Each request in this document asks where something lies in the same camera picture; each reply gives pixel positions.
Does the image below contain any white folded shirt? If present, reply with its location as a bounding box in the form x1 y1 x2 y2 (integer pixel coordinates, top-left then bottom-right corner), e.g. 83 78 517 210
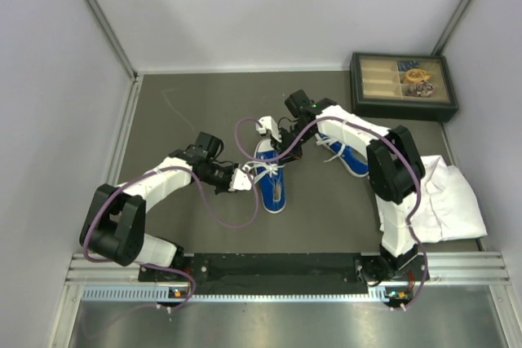
376 156 487 254

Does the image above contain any floral item in box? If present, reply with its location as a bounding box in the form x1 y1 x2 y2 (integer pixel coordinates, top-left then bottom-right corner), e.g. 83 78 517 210
404 81 436 98

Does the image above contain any grey slotted cable duct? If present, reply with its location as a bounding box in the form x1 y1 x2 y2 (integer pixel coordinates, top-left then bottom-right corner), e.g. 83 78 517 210
82 286 406 303

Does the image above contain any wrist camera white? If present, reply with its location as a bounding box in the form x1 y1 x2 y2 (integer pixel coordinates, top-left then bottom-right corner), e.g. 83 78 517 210
254 116 282 143
228 164 253 192

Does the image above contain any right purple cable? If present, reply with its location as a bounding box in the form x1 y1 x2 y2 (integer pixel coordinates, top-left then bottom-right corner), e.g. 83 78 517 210
234 117 429 311

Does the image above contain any black compartment display box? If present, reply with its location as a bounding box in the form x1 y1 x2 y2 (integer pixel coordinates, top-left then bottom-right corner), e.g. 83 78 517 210
349 52 459 123

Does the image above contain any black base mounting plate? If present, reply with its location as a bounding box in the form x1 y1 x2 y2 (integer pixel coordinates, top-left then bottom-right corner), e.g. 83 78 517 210
137 253 431 295

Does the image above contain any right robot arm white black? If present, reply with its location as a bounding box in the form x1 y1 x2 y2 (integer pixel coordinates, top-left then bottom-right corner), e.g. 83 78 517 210
271 90 425 280

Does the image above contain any yellow item in box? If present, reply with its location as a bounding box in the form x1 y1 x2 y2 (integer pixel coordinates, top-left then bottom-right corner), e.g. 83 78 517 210
404 68 431 83

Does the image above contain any blue patterned item in box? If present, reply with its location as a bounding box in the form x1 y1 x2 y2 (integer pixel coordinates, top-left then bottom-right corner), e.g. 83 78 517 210
397 60 419 72

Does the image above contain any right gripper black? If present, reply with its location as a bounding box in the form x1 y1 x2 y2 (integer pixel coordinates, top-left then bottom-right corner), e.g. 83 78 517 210
271 124 316 167

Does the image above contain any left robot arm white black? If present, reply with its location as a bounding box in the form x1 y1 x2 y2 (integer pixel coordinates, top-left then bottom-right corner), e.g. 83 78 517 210
79 132 250 280

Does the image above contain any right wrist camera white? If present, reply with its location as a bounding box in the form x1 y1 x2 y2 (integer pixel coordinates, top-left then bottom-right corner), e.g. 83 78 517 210
254 116 282 143

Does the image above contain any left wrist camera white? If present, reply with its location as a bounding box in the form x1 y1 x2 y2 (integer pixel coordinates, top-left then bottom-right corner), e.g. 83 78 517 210
228 164 253 192

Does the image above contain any blue sneaker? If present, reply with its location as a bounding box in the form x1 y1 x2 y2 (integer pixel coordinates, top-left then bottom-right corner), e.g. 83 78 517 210
334 144 369 178
254 139 286 214

